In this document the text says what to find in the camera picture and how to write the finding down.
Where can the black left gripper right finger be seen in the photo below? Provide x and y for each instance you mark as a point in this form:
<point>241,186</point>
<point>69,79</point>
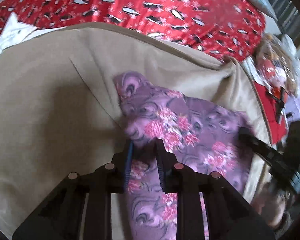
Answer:
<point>208,205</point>

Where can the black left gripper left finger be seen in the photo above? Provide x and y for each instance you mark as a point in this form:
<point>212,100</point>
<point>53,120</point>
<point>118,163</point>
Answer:
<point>79,207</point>

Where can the purple floral shirt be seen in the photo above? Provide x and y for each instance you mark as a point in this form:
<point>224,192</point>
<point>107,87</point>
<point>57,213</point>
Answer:
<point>201,134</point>

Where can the person right hand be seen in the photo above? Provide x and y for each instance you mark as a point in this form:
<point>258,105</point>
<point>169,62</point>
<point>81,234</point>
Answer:
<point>270,203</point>

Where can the plastic bag with toys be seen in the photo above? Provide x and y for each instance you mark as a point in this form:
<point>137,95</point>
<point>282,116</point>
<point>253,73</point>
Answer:
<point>277,65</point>

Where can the beige fleece blanket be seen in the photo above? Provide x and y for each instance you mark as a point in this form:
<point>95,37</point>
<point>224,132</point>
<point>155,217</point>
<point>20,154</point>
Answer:
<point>59,108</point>

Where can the window security bars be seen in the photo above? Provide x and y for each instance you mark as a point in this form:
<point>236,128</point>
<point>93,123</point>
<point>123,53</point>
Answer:
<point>288,18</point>

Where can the red penguin pattern quilt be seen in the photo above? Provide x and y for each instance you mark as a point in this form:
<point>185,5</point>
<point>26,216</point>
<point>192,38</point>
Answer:
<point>216,27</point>

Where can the white paper sheets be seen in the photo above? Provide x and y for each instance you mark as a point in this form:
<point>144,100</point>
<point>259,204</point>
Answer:
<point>15,32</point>

